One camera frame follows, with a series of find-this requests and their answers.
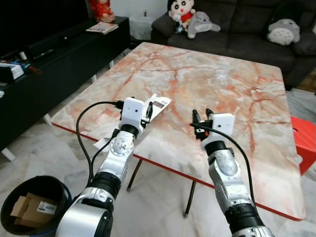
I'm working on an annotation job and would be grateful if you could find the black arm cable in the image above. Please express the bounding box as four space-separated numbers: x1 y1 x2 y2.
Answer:
190 122 256 204
76 100 125 184

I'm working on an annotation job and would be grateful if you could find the dark grey sofa cushion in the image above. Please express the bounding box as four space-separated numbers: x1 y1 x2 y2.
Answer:
293 32 316 56

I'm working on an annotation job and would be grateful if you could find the white covered side table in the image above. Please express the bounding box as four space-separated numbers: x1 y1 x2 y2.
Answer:
129 12 154 41

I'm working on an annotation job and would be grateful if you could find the white printed carton box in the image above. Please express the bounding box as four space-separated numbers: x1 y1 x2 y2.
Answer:
143 94 172 122

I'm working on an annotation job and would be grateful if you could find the brown cardboard piece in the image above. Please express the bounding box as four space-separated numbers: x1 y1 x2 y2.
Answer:
10 193 59 226

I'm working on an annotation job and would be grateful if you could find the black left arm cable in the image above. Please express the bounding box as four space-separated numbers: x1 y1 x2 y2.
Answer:
76 100 125 184

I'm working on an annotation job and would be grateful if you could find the small grey totoro plush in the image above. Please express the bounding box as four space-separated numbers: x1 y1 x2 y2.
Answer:
187 11 222 40

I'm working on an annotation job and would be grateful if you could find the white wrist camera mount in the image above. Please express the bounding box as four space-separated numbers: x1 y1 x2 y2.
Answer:
211 113 236 144
120 97 145 130

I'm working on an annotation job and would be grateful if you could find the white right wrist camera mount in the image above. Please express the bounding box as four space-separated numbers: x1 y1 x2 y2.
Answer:
211 113 236 144

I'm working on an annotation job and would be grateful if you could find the red plastic stool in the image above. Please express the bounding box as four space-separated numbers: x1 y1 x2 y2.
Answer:
290 116 316 176

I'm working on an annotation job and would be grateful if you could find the marble top table red edge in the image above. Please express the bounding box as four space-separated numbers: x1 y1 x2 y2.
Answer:
51 42 307 221

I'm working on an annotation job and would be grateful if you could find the large grey totoro plush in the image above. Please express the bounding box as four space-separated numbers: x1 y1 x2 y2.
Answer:
267 17 301 46

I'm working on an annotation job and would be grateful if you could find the black television screen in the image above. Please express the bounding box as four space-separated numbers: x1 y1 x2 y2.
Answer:
0 0 94 57

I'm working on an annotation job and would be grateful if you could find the red festive decoration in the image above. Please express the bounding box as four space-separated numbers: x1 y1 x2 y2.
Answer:
89 0 117 23

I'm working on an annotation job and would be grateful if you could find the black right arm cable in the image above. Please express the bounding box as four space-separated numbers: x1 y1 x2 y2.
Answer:
190 122 256 204

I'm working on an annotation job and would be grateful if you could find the magazine with red print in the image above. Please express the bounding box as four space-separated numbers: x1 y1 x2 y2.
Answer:
86 21 119 36

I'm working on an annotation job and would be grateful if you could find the white blue small box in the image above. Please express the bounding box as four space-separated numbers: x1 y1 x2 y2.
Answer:
0 61 25 82

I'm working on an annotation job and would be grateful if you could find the dark grey fabric sofa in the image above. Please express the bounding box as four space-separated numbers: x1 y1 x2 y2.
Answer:
151 0 316 90

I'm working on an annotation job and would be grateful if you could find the cartoon boy plush doll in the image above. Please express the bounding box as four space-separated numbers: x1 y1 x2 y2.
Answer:
168 0 196 33

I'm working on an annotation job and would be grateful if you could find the black bin blue handle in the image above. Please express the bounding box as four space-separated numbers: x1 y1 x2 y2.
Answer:
0 175 73 237

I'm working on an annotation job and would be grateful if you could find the brown red small item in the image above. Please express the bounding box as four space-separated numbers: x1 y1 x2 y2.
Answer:
27 64 43 76

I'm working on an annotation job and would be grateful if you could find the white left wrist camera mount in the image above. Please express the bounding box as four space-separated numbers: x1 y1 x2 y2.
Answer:
120 97 145 130

